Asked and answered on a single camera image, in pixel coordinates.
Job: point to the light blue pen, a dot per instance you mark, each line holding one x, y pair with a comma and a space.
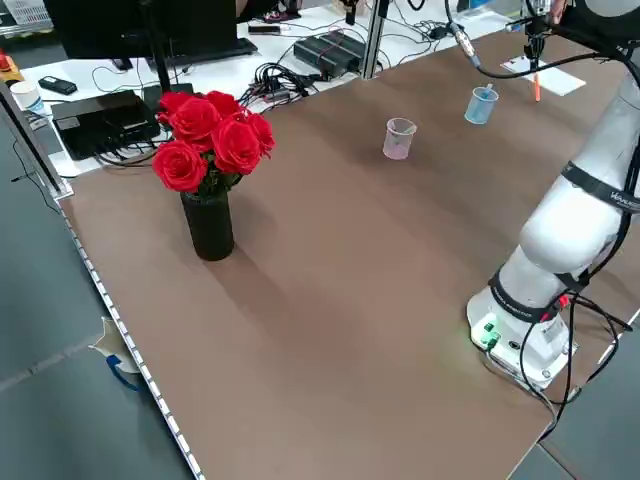
486, 92

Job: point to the aluminium frame post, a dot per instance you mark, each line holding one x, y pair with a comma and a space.
375, 40

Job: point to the black ribbed power box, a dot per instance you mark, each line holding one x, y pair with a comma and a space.
325, 52

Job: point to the blue mesh cup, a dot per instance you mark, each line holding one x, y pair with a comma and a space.
477, 113

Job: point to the red rose bouquet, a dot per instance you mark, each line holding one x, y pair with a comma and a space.
195, 120

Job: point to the black flat device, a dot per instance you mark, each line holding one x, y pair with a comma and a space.
100, 120

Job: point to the white plastic crate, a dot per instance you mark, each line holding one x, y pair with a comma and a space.
25, 10

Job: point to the black monitor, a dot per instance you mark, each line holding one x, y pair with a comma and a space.
125, 25

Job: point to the red emergency stop button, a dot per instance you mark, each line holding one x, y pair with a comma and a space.
6, 62

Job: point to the orange pencil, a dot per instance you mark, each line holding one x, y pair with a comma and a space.
537, 89

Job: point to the white clipboard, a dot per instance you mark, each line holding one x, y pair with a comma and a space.
560, 80

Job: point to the aluminium frame rail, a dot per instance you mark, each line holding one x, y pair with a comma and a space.
35, 145

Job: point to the black keyboard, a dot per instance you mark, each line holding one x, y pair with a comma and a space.
220, 50

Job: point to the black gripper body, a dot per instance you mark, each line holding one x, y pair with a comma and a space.
536, 30

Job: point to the black phone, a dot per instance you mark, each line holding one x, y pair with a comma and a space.
267, 29

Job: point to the black remote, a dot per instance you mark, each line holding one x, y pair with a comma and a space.
57, 85

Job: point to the black vase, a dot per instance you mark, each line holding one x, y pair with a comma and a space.
210, 230

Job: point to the white paper cup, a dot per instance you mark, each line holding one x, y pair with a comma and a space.
27, 100

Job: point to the black block power adapter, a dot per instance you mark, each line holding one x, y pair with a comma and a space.
438, 32

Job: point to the pink mesh cup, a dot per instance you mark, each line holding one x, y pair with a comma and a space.
397, 148

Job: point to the black monitor stand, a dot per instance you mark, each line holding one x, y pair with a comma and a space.
160, 65

